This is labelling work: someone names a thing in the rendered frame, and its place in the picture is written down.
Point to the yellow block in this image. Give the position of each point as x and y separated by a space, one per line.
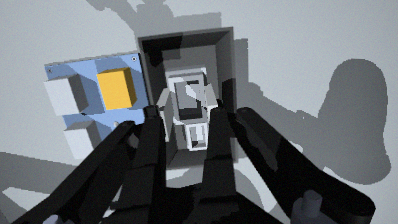
117 88

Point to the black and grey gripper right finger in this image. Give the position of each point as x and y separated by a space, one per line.
306 194

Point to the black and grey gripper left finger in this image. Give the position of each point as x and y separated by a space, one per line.
85 195

